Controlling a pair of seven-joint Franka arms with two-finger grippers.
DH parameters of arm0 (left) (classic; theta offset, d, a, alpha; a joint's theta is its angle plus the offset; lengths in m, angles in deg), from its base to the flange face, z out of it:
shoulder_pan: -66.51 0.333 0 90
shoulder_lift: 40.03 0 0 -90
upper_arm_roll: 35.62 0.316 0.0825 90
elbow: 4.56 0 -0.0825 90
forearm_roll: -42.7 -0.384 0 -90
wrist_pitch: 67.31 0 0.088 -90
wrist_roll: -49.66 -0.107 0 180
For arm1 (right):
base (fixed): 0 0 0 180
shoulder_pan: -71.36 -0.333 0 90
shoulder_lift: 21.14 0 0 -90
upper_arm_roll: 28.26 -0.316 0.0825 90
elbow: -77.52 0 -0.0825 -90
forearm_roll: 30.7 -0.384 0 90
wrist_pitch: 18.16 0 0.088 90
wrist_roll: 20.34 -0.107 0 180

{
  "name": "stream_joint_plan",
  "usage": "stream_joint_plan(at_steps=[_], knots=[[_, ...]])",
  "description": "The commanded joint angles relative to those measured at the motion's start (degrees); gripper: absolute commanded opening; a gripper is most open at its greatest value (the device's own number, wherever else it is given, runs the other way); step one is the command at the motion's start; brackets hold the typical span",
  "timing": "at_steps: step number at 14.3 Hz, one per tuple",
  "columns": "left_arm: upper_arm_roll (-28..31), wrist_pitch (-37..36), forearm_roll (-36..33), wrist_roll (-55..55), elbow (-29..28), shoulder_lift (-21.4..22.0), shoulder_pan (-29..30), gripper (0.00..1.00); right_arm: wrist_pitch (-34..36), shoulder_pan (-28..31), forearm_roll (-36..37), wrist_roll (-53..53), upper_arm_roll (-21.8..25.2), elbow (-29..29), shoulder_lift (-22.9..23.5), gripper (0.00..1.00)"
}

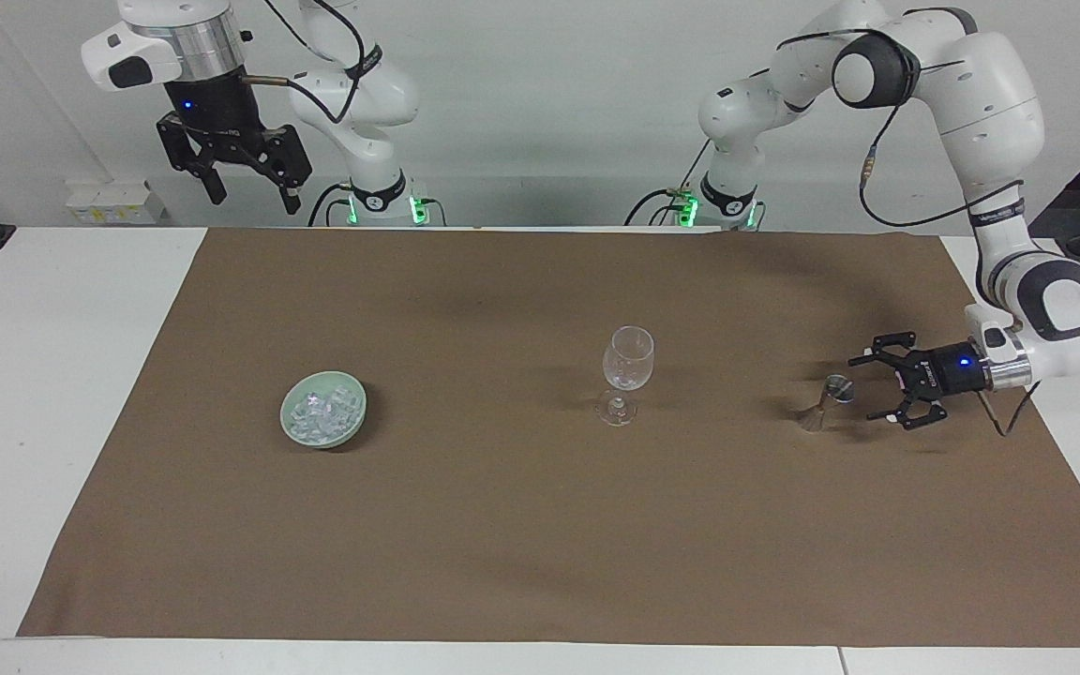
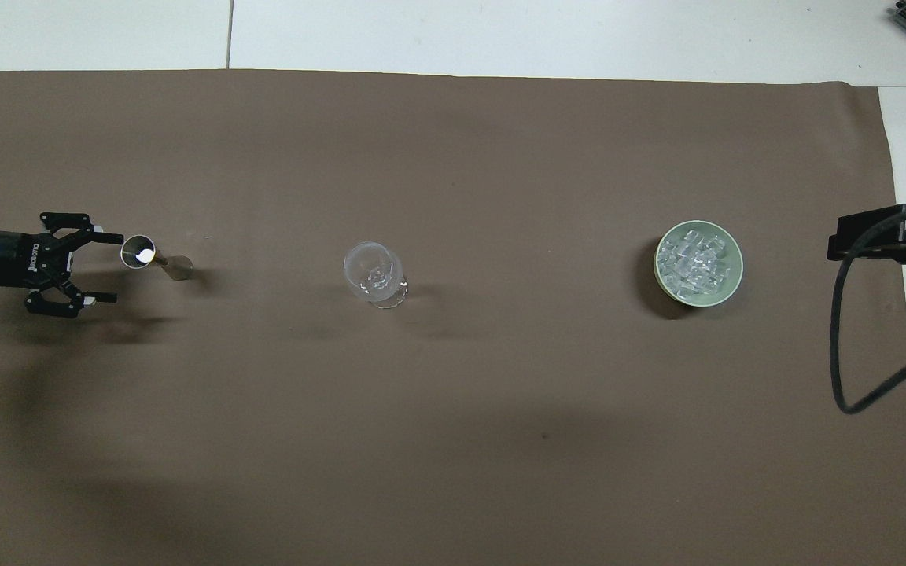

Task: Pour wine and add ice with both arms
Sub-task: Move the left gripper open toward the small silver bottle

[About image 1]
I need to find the metal jigger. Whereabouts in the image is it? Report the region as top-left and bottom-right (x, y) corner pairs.
(797, 373), (856, 435)

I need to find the clear wine glass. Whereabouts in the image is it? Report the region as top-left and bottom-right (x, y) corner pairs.
(595, 324), (656, 428)

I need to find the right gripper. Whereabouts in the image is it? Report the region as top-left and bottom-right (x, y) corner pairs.
(156, 64), (314, 216)

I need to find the green bowl of ice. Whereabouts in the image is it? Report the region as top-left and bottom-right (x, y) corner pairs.
(278, 370), (368, 450)

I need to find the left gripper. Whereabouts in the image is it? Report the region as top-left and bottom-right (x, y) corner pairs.
(847, 331), (991, 431)

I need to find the black cable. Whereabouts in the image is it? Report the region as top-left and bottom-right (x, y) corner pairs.
(856, 101), (1027, 230)
(242, 0), (383, 128)
(307, 182), (355, 229)
(975, 382), (1043, 440)
(623, 186), (697, 227)

